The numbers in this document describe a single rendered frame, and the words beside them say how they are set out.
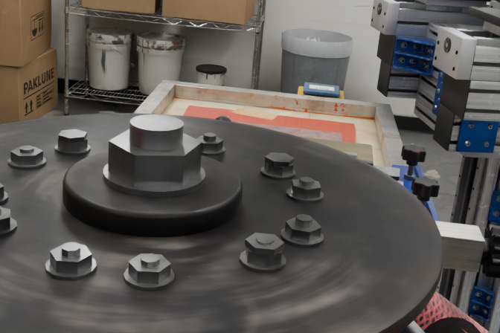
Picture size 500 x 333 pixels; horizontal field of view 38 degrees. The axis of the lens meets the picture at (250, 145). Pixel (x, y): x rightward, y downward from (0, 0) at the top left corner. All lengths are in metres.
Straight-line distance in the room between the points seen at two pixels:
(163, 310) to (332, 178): 0.17
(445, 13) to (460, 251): 1.16
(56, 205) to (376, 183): 0.18
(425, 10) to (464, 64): 0.51
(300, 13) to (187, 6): 0.83
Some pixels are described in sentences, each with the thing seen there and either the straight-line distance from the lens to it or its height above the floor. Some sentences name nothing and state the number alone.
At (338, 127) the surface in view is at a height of 0.96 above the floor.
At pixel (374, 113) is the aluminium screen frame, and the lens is 1.83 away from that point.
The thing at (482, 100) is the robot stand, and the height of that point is 1.08.
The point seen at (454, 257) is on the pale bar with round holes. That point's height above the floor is 1.01.
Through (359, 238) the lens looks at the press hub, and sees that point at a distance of 0.36.
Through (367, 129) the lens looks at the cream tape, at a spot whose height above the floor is 0.96.
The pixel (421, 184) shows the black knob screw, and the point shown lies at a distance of 1.15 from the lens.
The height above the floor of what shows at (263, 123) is 0.96.
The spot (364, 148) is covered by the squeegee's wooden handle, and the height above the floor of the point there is 1.06.
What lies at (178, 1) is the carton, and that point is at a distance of 4.52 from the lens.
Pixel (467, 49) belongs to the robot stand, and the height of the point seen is 1.19.
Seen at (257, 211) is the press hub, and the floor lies 1.31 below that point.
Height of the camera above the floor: 1.46
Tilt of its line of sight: 19 degrees down
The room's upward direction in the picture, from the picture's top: 5 degrees clockwise
